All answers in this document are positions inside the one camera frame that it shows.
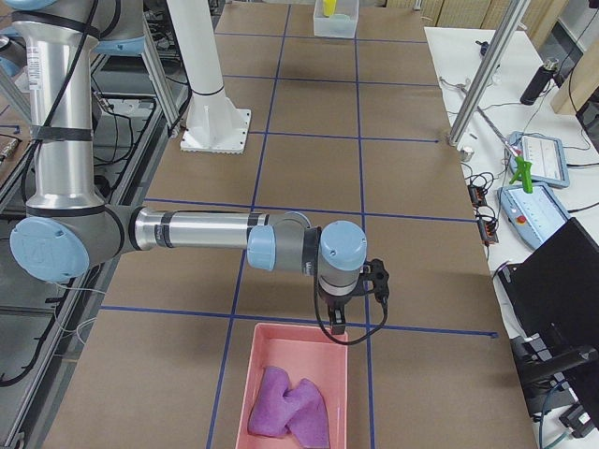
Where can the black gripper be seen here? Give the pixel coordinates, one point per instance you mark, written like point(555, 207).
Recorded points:
point(335, 302)

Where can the purple cloth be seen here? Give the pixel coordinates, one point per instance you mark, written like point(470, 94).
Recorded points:
point(281, 409)

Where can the yellow plastic cup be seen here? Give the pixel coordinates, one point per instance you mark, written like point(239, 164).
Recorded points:
point(328, 7)

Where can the light green bowl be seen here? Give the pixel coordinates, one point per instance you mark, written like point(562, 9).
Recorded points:
point(341, 17)

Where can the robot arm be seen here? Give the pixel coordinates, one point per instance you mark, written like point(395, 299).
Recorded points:
point(69, 228)

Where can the clear plastic storage box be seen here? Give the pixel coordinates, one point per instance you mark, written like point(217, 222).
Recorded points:
point(324, 27)

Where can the pink plastic tray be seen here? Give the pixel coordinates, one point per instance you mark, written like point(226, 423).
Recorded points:
point(304, 352)

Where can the small metal cylinder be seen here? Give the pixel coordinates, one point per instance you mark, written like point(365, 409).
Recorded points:
point(466, 154)

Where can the blue teach pendant near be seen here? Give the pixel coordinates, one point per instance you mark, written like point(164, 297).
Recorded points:
point(535, 216)

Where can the blue teach pendant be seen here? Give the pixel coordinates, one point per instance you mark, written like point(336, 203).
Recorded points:
point(546, 154)
point(535, 216)

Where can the blue teach pendant far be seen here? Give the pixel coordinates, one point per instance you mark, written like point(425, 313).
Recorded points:
point(546, 154)

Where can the black water bottle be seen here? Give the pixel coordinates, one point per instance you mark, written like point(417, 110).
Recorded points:
point(540, 80)

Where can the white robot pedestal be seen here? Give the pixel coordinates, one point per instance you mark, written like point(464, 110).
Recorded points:
point(213, 123)

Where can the green handled reacher grabber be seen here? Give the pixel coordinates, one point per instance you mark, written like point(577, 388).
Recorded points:
point(523, 171)

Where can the aluminium frame post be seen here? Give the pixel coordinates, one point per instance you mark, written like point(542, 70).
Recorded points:
point(497, 47)

